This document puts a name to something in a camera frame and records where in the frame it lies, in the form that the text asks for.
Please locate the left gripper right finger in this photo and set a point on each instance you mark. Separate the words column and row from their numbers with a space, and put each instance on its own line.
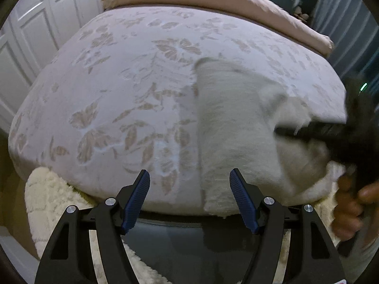
column 312, row 256

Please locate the pink floral bed mattress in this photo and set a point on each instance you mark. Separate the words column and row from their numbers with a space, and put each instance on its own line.
column 120, row 96

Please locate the white panelled wardrobe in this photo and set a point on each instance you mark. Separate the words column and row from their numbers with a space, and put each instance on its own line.
column 30, row 37

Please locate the cream fluffy rug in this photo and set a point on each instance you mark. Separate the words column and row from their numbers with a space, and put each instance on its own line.
column 46, row 198

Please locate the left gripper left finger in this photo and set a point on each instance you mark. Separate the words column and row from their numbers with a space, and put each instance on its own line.
column 67, row 256

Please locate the striped grey curtain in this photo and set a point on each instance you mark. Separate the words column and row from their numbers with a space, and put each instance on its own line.
column 354, row 31

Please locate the person's right hand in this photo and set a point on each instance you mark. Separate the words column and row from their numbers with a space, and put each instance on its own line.
column 349, row 208

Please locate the beige sweater with black hearts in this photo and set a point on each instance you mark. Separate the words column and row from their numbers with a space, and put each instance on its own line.
column 237, row 112

